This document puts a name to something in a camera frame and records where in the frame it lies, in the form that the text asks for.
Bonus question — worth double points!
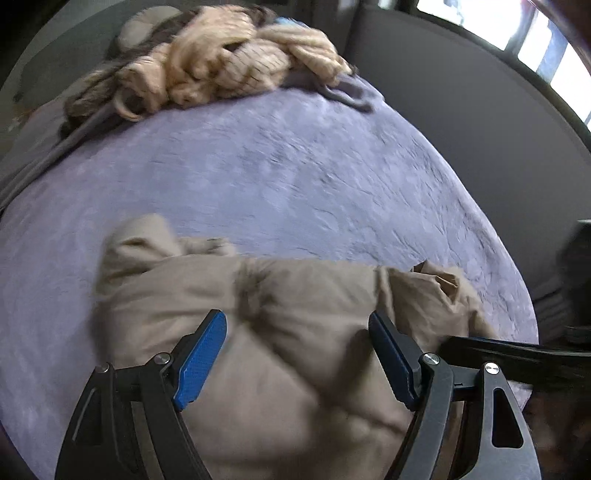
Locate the purple plush blanket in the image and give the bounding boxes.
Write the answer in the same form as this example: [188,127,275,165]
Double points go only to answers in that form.
[0,76,540,480]

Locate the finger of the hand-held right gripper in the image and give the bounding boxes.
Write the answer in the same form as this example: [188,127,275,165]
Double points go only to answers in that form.
[438,336,591,384]

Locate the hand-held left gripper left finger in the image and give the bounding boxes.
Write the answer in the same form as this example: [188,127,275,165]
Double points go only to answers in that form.
[54,309,228,480]

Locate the grey-purple cloth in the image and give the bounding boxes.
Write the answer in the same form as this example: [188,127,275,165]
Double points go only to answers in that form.
[318,76,386,114]

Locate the cream striped knit blanket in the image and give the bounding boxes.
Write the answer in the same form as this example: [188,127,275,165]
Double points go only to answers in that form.
[115,4,354,121]

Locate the beige padded coat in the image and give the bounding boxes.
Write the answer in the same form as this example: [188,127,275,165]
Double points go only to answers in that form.
[92,213,502,480]

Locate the beige pillow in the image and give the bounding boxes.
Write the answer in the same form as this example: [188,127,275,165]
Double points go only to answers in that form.
[115,10,160,49]

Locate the window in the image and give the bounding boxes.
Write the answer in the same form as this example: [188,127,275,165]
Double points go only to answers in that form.
[416,0,591,127]

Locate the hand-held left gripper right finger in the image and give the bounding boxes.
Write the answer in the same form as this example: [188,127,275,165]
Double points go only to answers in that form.
[368,310,542,480]

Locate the grey bed sheet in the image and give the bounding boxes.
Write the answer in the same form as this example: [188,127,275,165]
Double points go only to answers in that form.
[0,97,121,213]

